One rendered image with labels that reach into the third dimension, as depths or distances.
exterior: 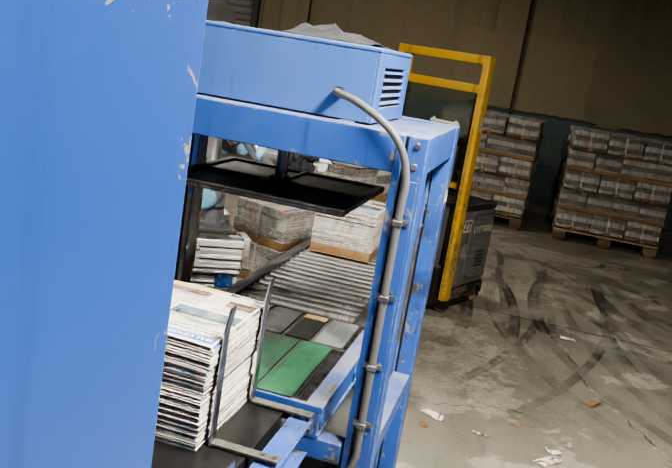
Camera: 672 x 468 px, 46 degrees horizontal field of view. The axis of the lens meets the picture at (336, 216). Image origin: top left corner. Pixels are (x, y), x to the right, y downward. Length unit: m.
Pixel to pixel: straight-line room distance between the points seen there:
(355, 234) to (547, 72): 7.76
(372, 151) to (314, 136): 0.16
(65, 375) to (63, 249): 0.05
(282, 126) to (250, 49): 0.26
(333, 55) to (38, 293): 1.91
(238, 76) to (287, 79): 0.14
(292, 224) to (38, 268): 4.19
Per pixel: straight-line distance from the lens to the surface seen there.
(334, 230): 3.69
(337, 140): 2.04
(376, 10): 11.49
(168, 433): 1.91
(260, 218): 4.51
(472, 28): 11.27
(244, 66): 2.24
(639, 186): 9.63
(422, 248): 2.65
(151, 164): 0.33
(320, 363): 2.48
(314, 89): 2.17
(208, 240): 3.87
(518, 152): 9.59
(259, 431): 2.02
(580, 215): 9.62
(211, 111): 2.15
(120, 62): 0.30
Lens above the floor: 1.73
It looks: 12 degrees down
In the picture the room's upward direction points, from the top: 9 degrees clockwise
